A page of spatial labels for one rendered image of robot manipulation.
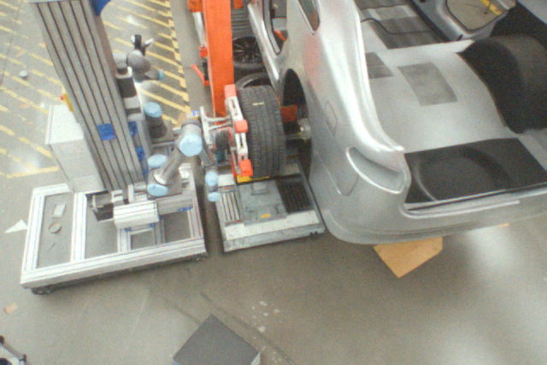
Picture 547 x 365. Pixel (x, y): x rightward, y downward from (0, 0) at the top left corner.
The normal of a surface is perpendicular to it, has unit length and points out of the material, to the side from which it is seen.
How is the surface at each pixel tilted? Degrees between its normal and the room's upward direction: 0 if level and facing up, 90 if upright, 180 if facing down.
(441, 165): 0
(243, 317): 0
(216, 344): 0
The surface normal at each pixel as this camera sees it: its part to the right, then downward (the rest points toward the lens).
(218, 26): 0.24, 0.74
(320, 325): 0.04, -0.65
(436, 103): 0.12, -0.33
